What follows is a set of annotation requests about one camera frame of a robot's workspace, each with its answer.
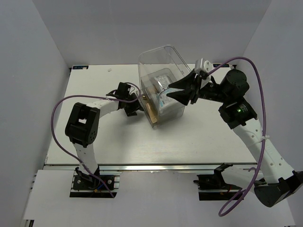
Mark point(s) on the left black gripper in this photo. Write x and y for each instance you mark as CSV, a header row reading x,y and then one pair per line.
x,y
136,107

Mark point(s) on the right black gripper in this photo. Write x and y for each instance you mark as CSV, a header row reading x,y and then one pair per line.
x,y
187,82

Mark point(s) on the white sachet packet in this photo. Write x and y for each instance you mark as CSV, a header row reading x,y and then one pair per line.
x,y
167,104
161,82

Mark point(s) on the clear plastic organizer box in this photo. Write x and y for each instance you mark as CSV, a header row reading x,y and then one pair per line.
x,y
157,69

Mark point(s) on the wide gold cream tube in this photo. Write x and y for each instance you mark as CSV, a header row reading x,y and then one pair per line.
x,y
149,105

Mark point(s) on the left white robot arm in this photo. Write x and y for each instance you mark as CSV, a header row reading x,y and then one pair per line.
x,y
83,123

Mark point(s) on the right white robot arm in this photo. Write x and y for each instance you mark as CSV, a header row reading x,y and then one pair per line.
x,y
274,179

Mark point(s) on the right blue table label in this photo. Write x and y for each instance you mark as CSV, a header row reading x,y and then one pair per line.
x,y
224,66

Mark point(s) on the blue table label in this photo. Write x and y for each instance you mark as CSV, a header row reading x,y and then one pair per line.
x,y
224,66
80,67

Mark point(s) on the left blue table label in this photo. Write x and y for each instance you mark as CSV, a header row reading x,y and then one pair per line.
x,y
80,67

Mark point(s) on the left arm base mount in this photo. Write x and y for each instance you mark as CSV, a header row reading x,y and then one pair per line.
x,y
87,186

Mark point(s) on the aluminium front rail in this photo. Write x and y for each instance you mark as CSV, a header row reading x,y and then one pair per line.
x,y
152,167

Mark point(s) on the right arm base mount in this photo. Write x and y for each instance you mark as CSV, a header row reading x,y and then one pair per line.
x,y
210,188

